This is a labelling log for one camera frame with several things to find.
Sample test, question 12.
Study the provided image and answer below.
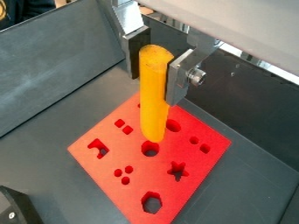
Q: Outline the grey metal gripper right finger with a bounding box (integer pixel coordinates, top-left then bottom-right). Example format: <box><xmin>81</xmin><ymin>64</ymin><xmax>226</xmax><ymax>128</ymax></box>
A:
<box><xmin>164</xmin><ymin>28</ymin><xmax>222</xmax><ymax>106</ymax></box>

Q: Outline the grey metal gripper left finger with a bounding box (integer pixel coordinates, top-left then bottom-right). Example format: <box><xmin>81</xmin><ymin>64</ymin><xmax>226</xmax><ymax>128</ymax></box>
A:
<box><xmin>110</xmin><ymin>0</ymin><xmax>150</xmax><ymax>79</ymax></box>

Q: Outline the yellow oval peg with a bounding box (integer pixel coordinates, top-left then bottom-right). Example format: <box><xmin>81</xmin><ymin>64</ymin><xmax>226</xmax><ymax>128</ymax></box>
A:
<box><xmin>138</xmin><ymin>45</ymin><xmax>173</xmax><ymax>143</ymax></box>

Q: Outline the person in dark clothing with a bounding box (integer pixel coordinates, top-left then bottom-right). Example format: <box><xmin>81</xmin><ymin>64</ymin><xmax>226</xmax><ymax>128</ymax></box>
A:
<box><xmin>0</xmin><ymin>0</ymin><xmax>55</xmax><ymax>31</ymax></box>

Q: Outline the red shape sorting board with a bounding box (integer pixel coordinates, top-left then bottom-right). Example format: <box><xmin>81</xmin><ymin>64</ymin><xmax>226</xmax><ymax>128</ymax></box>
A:
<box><xmin>67</xmin><ymin>95</ymin><xmax>230</xmax><ymax>224</ymax></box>

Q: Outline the black device corner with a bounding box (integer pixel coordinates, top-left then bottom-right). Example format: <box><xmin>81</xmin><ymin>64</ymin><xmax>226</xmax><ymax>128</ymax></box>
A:
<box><xmin>0</xmin><ymin>185</ymin><xmax>42</xmax><ymax>224</ymax></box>

